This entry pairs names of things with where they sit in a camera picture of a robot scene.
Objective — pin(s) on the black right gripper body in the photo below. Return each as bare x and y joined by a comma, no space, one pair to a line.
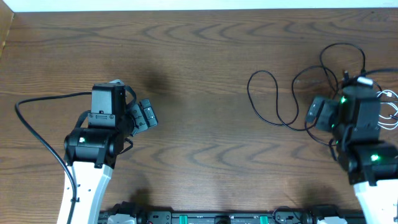
326,117

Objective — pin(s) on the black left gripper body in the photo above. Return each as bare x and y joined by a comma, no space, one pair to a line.
137,114

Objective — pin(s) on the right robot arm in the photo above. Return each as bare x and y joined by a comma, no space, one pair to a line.
370,163

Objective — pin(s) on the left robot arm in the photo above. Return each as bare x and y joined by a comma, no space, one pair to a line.
92,147

